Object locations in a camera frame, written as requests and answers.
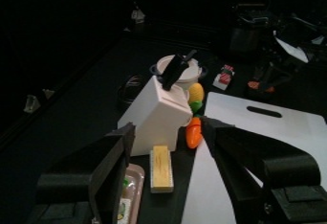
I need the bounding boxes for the white cutting board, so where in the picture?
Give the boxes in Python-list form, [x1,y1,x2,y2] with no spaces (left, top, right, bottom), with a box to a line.
[180,91,327,224]

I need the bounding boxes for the black knife handle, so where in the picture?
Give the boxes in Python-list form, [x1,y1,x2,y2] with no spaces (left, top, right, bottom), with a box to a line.
[161,49,197,92]

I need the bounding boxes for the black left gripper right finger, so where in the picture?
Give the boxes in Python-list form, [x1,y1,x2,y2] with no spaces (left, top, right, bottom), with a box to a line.
[199,116,327,224]

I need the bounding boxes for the small red white box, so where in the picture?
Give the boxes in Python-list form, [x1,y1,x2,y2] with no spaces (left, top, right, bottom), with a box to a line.
[211,64,236,91]

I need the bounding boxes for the yellow toy corn green husk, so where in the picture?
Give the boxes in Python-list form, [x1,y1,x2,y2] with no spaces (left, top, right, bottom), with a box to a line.
[187,82,205,115]

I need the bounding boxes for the orange toy carrot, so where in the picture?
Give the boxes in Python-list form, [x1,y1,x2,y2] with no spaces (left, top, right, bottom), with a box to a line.
[185,116,204,149]

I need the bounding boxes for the clear plastic food package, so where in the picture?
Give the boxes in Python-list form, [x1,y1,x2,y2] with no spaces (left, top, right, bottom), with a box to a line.
[116,163,145,224]

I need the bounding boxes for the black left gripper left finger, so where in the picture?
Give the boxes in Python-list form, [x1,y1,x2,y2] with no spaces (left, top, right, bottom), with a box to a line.
[24,122,137,224]

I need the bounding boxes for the white toy pot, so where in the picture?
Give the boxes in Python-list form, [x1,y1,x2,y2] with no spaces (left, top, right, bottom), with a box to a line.
[149,54,209,92]

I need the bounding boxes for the black clamp orange tips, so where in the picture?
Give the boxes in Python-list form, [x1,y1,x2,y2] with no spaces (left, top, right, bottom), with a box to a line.
[247,62,295,95]

